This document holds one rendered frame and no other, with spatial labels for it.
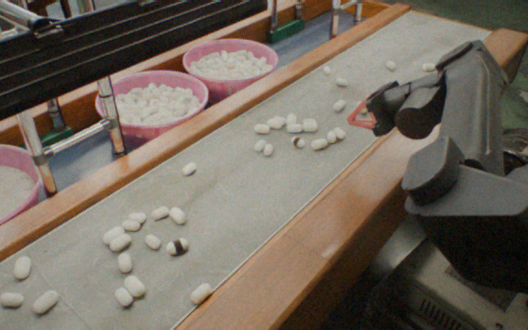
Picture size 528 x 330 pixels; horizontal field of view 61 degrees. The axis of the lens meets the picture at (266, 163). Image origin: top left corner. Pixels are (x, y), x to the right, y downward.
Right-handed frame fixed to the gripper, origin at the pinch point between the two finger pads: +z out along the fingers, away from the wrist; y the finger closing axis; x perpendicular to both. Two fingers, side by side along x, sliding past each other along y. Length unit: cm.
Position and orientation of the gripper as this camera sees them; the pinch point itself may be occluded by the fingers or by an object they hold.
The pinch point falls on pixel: (351, 120)
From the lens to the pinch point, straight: 86.3
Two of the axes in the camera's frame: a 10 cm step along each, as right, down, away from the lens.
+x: 4.7, 8.7, 1.7
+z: -6.2, 2.0, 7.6
